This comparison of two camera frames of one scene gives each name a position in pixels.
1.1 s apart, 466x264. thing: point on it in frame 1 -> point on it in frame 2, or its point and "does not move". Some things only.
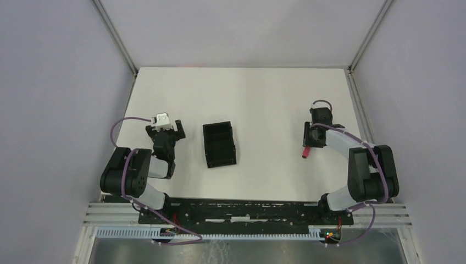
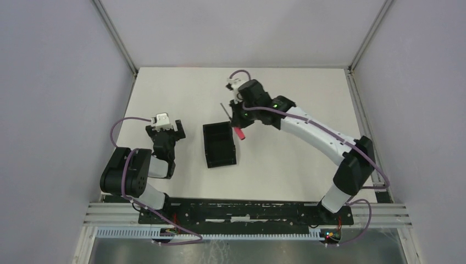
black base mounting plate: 243,212 does not move
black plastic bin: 220,150 does not move
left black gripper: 165,132 does not move
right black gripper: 314,137 -> 236,116
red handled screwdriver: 306,152 -> 238,130
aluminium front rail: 109,214 does not move
